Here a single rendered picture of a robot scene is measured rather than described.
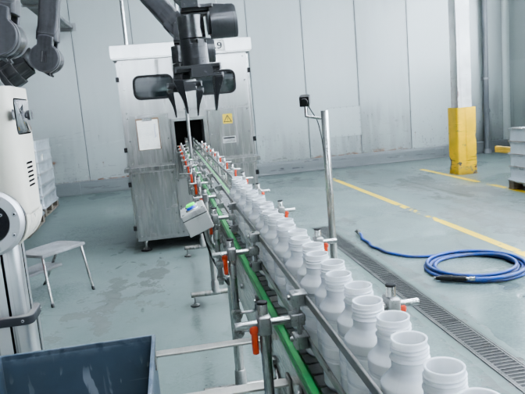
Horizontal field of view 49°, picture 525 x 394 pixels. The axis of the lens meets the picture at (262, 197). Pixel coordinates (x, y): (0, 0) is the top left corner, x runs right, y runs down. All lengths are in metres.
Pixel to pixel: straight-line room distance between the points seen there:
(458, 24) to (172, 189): 5.86
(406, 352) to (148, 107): 5.50
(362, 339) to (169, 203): 5.41
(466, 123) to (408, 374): 9.50
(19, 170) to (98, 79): 10.14
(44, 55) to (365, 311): 1.25
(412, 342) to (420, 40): 12.15
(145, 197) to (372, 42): 7.40
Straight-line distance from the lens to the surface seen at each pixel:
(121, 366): 1.29
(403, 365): 0.60
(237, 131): 6.02
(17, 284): 1.57
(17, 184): 1.47
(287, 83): 11.75
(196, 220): 1.73
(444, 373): 0.57
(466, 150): 10.08
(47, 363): 1.30
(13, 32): 1.27
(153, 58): 6.02
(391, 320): 0.68
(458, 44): 10.08
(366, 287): 0.77
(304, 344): 0.91
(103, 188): 11.61
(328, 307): 0.81
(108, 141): 11.55
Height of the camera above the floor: 1.40
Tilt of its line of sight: 9 degrees down
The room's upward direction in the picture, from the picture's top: 5 degrees counter-clockwise
